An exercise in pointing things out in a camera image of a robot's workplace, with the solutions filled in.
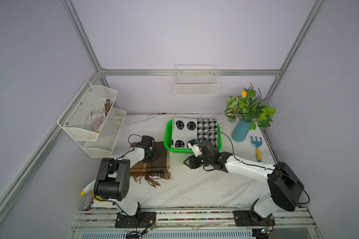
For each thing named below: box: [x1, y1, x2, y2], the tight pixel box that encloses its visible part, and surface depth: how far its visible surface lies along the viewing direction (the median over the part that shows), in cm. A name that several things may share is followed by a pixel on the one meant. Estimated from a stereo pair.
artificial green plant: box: [223, 83, 277, 130], surface depth 82 cm
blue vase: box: [231, 119, 252, 142], surface depth 102 cm
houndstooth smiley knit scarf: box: [172, 117, 219, 149], surface depth 97 cm
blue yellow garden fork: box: [250, 135, 263, 163], surface depth 103 cm
